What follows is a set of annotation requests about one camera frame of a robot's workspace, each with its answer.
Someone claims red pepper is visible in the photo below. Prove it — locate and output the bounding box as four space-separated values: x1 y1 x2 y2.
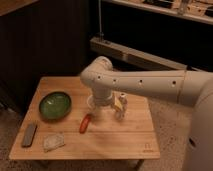
79 114 92 134

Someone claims wooden table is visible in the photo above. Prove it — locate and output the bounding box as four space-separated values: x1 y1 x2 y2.
9 77 160 160

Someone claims vertical metal pole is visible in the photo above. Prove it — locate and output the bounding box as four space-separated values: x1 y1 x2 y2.
98 0 104 41

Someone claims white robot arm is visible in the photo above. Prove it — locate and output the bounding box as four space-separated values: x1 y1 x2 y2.
80 56 213 171

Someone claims metal shelf rail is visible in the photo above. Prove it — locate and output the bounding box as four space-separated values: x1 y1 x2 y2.
90 37 187 70

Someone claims dark grey rectangular block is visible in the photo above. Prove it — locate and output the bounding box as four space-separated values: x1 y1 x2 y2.
21 123 37 148

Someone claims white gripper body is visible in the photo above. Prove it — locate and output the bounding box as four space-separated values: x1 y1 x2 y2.
87 95 114 113

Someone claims green ceramic bowl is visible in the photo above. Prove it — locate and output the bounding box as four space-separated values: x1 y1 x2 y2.
39 91 72 120

